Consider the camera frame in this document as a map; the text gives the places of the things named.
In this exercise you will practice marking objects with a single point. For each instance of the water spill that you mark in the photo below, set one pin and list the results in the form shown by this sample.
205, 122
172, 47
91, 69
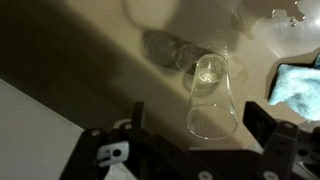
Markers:
293, 36

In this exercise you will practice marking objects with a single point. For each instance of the clear drinking glass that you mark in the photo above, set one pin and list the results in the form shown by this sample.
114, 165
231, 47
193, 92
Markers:
211, 100

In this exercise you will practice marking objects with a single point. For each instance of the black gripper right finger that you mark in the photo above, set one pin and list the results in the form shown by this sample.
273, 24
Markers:
280, 143

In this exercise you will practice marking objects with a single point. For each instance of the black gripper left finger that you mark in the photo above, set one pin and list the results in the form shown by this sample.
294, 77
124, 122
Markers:
150, 150

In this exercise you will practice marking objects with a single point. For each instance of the light blue microfibre towel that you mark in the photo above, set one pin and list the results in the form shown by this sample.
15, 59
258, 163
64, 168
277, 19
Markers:
296, 90

